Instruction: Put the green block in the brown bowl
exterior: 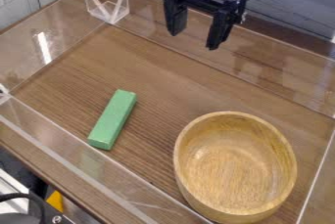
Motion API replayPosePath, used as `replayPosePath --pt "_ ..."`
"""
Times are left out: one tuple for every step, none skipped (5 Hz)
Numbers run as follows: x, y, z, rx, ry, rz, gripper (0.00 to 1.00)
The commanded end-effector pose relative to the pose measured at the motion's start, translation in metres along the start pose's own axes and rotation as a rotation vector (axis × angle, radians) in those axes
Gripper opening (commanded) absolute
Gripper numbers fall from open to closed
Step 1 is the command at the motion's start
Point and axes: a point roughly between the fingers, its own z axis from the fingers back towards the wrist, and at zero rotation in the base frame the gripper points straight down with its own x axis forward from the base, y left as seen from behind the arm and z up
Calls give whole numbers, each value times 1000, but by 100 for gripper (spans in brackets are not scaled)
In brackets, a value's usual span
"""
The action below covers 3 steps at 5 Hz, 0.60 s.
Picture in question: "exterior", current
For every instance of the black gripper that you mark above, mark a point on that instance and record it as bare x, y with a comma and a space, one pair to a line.
224, 19

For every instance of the green rectangular block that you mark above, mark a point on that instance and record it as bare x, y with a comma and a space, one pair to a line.
109, 125

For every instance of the brown wooden bowl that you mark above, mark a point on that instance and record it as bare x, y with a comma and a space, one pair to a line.
235, 166

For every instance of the yellow label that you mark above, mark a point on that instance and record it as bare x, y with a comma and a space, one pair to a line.
55, 201

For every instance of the clear acrylic corner bracket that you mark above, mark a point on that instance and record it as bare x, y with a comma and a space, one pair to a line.
109, 11

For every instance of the clear acrylic enclosure wall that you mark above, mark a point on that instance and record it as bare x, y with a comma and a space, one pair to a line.
65, 61

